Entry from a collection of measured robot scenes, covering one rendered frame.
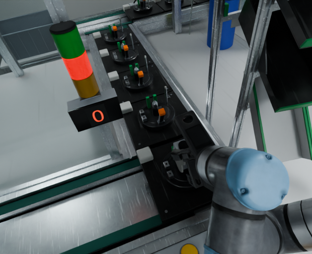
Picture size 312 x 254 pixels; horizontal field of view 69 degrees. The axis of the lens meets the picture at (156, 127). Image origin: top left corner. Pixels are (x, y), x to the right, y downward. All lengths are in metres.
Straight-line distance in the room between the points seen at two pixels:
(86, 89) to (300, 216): 0.46
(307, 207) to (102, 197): 0.56
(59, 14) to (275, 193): 0.47
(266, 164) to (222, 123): 0.70
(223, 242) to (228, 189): 0.07
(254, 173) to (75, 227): 0.58
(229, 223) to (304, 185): 0.59
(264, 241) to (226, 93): 0.85
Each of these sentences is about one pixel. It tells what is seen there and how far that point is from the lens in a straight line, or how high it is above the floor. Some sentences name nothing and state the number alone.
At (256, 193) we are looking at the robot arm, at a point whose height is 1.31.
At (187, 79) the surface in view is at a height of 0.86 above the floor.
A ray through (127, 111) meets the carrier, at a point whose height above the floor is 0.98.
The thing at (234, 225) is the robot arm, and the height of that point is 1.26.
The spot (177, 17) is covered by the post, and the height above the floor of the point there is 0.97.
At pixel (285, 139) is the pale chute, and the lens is 0.76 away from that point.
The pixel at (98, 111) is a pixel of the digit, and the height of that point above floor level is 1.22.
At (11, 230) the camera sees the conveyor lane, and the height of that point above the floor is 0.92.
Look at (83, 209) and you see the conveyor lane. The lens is 0.78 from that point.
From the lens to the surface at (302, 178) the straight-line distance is 0.92.
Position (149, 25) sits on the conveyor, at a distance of 1.71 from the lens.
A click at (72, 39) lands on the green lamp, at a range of 0.48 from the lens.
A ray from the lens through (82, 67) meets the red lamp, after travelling 0.51.
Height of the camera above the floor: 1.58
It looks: 47 degrees down
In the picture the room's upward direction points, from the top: 9 degrees counter-clockwise
